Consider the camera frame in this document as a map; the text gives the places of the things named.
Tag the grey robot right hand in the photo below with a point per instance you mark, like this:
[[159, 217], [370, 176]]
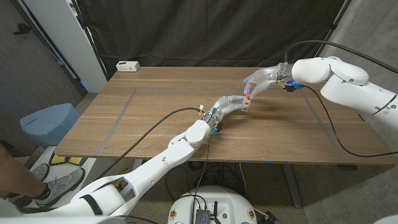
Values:
[[267, 76]]

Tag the white table leg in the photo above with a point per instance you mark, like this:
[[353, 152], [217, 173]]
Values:
[[136, 165]]

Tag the grey box on torso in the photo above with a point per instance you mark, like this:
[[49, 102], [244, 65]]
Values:
[[202, 216]]

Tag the person's leg and shoe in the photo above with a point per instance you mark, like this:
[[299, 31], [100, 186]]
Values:
[[90, 165]]

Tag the large wooden board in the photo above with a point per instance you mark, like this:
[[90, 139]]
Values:
[[155, 89]]

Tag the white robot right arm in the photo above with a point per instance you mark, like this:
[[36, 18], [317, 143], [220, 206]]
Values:
[[342, 84]]

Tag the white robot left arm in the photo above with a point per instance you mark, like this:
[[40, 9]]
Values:
[[158, 166]]

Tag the grey table leg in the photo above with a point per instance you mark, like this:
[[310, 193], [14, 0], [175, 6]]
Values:
[[292, 186]]

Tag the white power strip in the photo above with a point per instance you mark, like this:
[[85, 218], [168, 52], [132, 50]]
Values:
[[127, 66]]

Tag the bare person leg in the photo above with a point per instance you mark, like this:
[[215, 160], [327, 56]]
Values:
[[15, 182]]

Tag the grey sneaker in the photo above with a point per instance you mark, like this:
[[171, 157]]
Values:
[[62, 185], [38, 172]]

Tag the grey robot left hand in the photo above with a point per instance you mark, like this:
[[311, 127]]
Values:
[[222, 105]]

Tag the black backdrop stand pole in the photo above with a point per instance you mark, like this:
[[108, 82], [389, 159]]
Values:
[[329, 31], [90, 40]]

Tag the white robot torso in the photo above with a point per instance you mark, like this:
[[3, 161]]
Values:
[[214, 199]]

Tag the black backdrop curtain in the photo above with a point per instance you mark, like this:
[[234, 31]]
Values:
[[211, 31]]

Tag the wooden block with holes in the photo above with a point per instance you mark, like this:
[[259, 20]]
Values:
[[246, 106]]

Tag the light blue stool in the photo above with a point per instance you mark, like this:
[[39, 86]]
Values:
[[49, 124]]

